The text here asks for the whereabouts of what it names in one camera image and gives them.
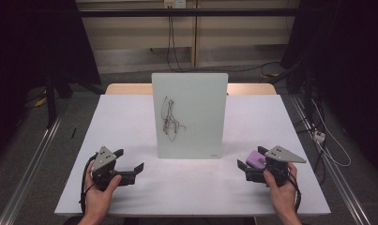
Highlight wooden vertical post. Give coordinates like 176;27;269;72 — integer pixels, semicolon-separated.
190;0;200;68

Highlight black hanging cables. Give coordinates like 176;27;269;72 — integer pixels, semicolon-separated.
165;15;185;73

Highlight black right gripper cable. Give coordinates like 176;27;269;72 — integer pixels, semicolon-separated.
281;170;303;214

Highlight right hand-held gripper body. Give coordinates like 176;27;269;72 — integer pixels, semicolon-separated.
245;144;308;188

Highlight black curtain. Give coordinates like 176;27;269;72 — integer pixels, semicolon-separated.
0;0;102;165
280;0;378;177

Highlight black horizontal bar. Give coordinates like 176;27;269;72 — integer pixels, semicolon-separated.
78;7;301;18

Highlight glass whiteboard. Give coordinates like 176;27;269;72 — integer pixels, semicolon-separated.
151;72;229;159

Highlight person's right hand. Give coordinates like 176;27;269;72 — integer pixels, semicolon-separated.
263;161;299;216

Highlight white wall socket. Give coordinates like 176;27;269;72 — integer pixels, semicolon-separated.
163;0;188;9

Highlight white power strip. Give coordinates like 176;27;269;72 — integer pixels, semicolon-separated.
312;129;326;143

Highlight black metal stand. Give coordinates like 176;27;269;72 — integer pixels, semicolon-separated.
44;72;58;129

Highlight white cable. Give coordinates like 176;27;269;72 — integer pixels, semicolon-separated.
310;97;353;168

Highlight purple whiteboard eraser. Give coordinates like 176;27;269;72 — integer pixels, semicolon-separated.
246;150;267;169

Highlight person's left hand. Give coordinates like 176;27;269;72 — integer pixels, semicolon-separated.
83;161;123;216

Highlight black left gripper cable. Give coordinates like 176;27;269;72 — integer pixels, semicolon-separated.
79;154;98;214

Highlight aluminium floor rail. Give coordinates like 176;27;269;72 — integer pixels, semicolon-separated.
290;94;372;225
0;113;65;225

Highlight white table cover board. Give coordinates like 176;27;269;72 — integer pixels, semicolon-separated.
53;94;332;218

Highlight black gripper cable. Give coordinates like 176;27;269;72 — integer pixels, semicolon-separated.
79;154;98;214
281;170;303;214

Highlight wooden table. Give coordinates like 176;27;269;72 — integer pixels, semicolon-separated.
104;82;278;97

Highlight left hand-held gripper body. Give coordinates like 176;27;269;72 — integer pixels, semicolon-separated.
91;145;138;192

